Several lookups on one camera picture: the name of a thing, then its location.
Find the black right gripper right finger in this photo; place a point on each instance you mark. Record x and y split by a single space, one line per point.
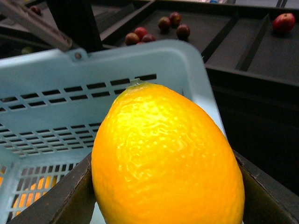
266 200

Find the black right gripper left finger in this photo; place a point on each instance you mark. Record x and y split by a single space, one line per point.
70 201

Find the light blue plastic basket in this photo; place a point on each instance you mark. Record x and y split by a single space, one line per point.
52 104

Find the yellow lemon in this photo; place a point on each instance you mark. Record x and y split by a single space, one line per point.
158 158

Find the brown basket handle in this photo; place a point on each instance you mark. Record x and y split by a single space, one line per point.
34 23

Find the red apple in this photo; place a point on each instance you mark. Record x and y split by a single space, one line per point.
284 23

